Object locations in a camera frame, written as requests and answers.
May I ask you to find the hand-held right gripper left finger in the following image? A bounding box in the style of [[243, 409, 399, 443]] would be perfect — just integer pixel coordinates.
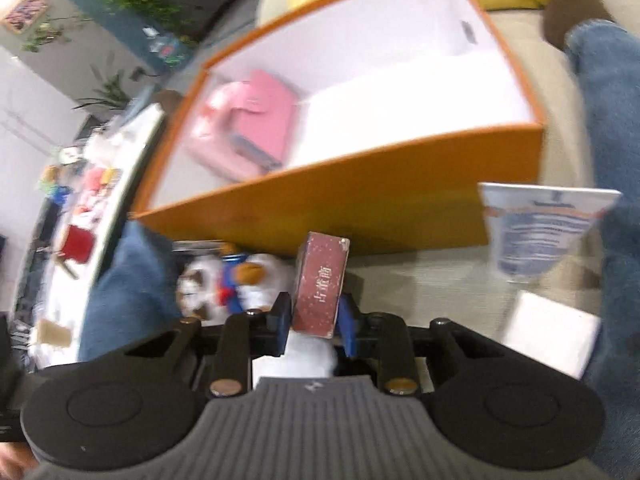
[[122, 291, 294, 398]]

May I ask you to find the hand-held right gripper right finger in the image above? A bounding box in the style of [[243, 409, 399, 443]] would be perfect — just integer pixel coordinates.
[[339, 291, 506, 396]]

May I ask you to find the maroon small box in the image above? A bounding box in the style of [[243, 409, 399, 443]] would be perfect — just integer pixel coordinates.
[[291, 231, 351, 339]]

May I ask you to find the orange storage box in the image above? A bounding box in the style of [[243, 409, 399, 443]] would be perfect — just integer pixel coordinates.
[[131, 0, 546, 257]]

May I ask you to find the white box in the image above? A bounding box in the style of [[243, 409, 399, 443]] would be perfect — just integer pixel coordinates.
[[502, 290, 602, 380]]

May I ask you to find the duck plush toy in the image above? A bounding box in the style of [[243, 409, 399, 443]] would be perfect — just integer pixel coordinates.
[[219, 242, 297, 313]]

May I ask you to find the beige sofa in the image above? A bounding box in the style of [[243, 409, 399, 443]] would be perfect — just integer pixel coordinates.
[[255, 0, 640, 386]]

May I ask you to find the person's left leg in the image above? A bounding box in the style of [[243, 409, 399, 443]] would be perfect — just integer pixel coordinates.
[[77, 220, 177, 363]]

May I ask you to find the person's leg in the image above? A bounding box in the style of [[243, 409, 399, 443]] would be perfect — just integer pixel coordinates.
[[565, 19, 640, 480], [77, 220, 177, 363]]

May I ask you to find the blue white packet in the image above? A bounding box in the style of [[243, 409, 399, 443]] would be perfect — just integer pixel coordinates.
[[477, 182, 622, 281]]

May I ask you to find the red small bag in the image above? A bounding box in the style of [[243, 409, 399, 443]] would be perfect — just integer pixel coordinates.
[[63, 224, 97, 264]]

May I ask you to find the white table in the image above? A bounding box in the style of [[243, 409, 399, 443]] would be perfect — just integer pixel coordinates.
[[12, 105, 167, 361]]

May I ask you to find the tan cardboard piece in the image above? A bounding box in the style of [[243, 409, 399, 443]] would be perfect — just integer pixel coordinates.
[[34, 319, 72, 349]]

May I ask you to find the pink toy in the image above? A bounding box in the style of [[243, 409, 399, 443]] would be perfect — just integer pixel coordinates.
[[80, 166, 124, 202]]

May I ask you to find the person's right leg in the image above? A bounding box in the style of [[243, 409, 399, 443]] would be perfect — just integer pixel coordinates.
[[565, 19, 640, 480]]

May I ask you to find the brown sock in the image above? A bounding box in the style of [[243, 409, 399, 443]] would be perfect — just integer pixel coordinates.
[[542, 0, 618, 52]]

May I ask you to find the framed wall picture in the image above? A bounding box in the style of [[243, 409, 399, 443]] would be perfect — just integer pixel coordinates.
[[2, 0, 52, 36]]

